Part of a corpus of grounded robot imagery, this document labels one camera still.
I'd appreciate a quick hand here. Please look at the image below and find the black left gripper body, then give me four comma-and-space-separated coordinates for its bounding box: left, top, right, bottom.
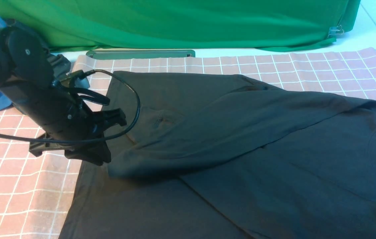
1, 81, 109, 159

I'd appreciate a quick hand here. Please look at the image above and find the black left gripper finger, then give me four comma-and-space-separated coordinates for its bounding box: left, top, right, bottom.
91, 108, 127, 128

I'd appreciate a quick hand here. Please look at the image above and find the dark gray long-sleeve shirt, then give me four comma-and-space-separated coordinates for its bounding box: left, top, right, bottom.
59, 71, 376, 239

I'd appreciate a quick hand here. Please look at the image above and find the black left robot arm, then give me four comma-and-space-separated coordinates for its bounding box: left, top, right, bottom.
0, 27, 127, 165

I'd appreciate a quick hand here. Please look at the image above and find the pink checkered tablecloth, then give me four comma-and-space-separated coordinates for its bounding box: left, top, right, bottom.
0, 47, 376, 239

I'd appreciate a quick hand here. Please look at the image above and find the green backdrop cloth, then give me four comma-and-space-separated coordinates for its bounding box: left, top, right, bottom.
0, 0, 360, 52

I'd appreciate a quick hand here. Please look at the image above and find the dark gray crumpled garment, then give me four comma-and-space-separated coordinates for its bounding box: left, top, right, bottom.
0, 18, 71, 92

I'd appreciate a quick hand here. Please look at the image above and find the clear binder clip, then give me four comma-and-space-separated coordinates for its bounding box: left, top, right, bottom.
327, 25, 344, 38

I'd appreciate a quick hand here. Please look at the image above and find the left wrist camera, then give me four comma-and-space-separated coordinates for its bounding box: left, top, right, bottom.
60, 70, 94, 89

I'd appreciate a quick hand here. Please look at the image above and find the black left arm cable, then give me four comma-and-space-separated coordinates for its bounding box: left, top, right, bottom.
0, 69, 141, 145

